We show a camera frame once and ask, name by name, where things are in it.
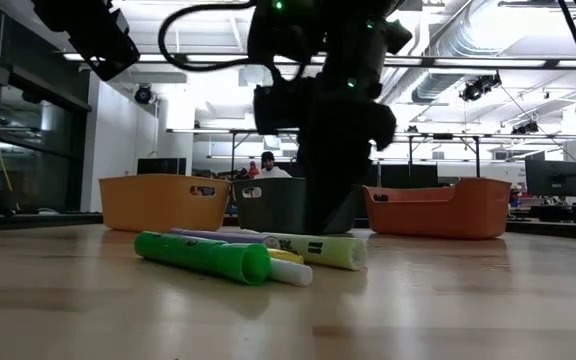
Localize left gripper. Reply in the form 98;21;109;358
31;0;142;82

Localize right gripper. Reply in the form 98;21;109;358
296;78;399;236

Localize pale yellow-green highlighter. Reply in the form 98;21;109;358
240;229;369;272

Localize yellow highlighter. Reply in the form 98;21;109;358
266;247;306;266

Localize lavender Sharpie highlighter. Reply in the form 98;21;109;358
169;227;282;251

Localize green highlighter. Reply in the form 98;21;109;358
133;230;273;287

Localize dark teal plastic bin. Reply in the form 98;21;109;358
231;176;369;235

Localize person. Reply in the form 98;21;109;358
253;149;293;180

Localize long ceiling light fixture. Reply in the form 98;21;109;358
62;52;576;70

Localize orange plastic bin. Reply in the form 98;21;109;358
363;177;513;241

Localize wide dark monitor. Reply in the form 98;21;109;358
136;157;188;176

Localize yellow plastic bin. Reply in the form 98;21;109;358
98;173;233;234

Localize black track light cluster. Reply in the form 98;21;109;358
458;71;503;103

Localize small black track lights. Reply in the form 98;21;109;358
510;119;540;136

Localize black computer monitor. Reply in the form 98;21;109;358
524;158;576;198

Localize cluttered background desk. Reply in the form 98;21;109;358
507;189;576;224

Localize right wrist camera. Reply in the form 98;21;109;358
252;83;315;136

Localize silver air duct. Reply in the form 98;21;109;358
410;0;507;105

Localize black aluminium table frame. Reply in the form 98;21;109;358
0;211;576;242

